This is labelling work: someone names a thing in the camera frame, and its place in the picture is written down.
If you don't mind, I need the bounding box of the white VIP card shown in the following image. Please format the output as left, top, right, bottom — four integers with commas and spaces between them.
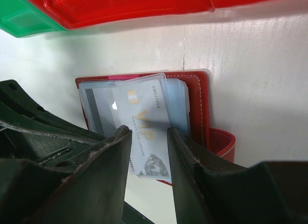
112, 79, 171, 180

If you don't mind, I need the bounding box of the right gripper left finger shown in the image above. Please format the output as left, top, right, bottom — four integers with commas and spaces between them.
25, 125, 132, 224

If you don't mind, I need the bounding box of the red leather card holder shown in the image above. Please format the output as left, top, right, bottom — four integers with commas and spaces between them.
75, 71, 236, 186

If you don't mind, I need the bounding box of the red bin with black card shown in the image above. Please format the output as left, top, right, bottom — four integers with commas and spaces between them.
27, 0, 214, 29

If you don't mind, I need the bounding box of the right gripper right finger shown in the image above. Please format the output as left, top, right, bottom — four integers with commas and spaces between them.
167, 128, 308, 224

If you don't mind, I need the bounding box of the green plastic bin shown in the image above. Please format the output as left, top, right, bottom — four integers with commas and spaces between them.
0, 0, 65, 38

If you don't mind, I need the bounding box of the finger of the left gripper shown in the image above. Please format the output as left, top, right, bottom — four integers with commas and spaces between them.
0, 79, 104, 165

